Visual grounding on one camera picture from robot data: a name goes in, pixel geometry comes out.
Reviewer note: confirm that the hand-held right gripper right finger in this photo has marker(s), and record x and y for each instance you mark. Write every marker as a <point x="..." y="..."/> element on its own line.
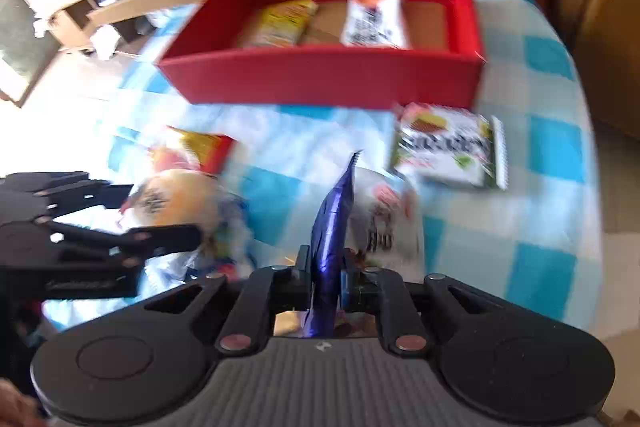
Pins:
<point x="352" y="287"/>

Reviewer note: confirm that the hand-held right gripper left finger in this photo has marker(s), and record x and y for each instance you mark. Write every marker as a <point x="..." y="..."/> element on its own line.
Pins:
<point x="300" y="282"/>

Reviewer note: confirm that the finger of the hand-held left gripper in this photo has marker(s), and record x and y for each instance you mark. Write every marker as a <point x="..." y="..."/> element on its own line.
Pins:
<point x="150" y="239"/>
<point x="60" y="197"/>

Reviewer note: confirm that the orange clear-wrapped snack packet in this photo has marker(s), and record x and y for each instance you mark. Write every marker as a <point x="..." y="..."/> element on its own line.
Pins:
<point x="175" y="199"/>

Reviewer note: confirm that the purple snack packet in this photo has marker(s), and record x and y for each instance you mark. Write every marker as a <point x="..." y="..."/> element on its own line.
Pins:
<point x="327" y="232"/>

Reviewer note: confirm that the white printed snack packet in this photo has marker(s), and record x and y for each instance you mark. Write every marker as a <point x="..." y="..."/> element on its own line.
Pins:
<point x="390" y="222"/>

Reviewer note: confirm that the yellow red snack packet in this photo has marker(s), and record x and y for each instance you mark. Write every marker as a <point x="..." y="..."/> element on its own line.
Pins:
<point x="205" y="147"/>

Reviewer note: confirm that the green white snack packet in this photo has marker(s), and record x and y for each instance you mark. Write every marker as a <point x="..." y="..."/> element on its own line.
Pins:
<point x="445" y="147"/>

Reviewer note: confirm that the red cardboard box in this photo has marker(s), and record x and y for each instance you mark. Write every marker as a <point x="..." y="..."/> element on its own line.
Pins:
<point x="325" y="77"/>

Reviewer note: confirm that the white orange snack packet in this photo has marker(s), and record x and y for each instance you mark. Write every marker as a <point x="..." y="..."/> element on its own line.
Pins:
<point x="375" y="22"/>

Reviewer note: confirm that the blue white checkered cloth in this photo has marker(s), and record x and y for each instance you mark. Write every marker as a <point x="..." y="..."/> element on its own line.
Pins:
<point x="500" y="232"/>

